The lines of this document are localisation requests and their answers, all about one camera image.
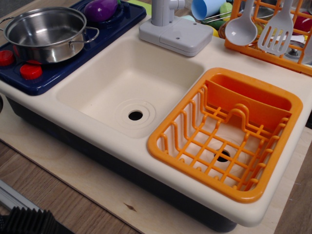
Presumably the purple toy eggplant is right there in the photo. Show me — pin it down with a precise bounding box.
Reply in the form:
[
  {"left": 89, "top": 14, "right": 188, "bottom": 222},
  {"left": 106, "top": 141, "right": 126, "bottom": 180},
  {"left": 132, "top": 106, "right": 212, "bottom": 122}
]
[{"left": 83, "top": 0, "right": 118, "bottom": 22}]

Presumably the stainless steel pan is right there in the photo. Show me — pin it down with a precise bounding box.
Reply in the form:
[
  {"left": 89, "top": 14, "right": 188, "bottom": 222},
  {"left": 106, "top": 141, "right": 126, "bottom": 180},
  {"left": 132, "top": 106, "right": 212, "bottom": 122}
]
[{"left": 2, "top": 7, "right": 99, "bottom": 64}]

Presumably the cream toy sink unit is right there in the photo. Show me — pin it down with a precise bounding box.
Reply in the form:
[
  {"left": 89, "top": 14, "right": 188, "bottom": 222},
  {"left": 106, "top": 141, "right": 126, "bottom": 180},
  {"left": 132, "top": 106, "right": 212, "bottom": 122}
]
[{"left": 0, "top": 26, "right": 312, "bottom": 227}]

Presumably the orange dish drainer basket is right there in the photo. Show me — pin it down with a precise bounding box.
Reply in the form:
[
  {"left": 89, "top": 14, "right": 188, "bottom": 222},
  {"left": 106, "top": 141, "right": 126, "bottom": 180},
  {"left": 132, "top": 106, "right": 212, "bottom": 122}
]
[{"left": 147, "top": 68, "right": 303, "bottom": 203}]

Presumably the grey toy faucet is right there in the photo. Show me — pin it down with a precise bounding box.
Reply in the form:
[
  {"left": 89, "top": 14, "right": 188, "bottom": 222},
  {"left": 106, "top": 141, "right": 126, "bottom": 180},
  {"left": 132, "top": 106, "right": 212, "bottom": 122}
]
[{"left": 139, "top": 0, "right": 213, "bottom": 57}]

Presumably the light plywood base board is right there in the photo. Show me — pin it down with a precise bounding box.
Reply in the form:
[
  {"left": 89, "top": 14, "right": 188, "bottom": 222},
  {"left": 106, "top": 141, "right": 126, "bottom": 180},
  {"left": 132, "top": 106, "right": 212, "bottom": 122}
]
[{"left": 0, "top": 0, "right": 312, "bottom": 234}]

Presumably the dark blue toy stove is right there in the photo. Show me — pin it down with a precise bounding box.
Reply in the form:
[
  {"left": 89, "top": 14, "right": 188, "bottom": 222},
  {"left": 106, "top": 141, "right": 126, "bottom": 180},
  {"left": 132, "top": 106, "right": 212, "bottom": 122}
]
[{"left": 0, "top": 0, "right": 147, "bottom": 96}]

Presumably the light blue plastic cup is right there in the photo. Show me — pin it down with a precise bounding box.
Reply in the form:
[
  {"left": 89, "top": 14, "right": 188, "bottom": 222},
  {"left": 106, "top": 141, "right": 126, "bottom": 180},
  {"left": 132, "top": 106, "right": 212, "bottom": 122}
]
[{"left": 191, "top": 0, "right": 226, "bottom": 20}]

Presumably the grey toy ladle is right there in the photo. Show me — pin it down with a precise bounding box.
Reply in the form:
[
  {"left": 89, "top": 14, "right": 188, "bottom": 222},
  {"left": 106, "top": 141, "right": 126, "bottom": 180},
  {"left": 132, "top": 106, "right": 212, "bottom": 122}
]
[{"left": 225, "top": 0, "right": 257, "bottom": 46}]

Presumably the green toy vegetable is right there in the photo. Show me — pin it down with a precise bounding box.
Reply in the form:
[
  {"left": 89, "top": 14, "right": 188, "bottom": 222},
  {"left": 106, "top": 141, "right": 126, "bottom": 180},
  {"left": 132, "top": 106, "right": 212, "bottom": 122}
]
[{"left": 219, "top": 2, "right": 233, "bottom": 19}]

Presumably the red stove knob right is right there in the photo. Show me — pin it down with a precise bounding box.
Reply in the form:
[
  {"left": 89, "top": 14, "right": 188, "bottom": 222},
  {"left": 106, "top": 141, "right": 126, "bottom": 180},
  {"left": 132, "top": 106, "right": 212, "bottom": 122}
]
[{"left": 19, "top": 64, "right": 43, "bottom": 80}]

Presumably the red stove knob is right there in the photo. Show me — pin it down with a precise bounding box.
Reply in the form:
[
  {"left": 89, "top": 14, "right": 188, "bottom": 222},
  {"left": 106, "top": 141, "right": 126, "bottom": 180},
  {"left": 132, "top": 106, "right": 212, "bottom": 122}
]
[
  {"left": 19, "top": 64, "right": 43, "bottom": 80},
  {"left": 0, "top": 50, "right": 15, "bottom": 66}
]

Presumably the grey toy spatula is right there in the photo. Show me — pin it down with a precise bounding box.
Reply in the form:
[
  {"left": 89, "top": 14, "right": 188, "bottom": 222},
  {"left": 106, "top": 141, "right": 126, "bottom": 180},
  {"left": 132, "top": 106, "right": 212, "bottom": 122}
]
[{"left": 257, "top": 0, "right": 293, "bottom": 56}]

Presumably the orange utensil rack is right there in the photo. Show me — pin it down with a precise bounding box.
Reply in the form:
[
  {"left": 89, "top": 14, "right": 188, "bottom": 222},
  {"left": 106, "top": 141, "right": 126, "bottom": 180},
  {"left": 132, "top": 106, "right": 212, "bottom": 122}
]
[{"left": 225, "top": 0, "right": 312, "bottom": 75}]

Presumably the red stove knob left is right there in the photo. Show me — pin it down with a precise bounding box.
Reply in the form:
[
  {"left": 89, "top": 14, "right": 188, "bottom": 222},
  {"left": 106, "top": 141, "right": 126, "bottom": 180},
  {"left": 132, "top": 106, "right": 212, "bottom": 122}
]
[{"left": 0, "top": 50, "right": 15, "bottom": 66}]

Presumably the black ribbed object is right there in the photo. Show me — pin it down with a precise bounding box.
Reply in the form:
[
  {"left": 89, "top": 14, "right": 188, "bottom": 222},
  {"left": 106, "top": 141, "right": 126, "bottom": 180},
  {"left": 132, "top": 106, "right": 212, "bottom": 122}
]
[{"left": 0, "top": 207, "right": 72, "bottom": 234}]

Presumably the red toy item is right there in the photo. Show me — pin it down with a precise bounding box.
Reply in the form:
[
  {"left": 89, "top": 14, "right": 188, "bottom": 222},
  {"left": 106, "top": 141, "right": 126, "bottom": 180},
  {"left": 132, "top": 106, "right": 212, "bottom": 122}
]
[{"left": 297, "top": 12, "right": 312, "bottom": 32}]

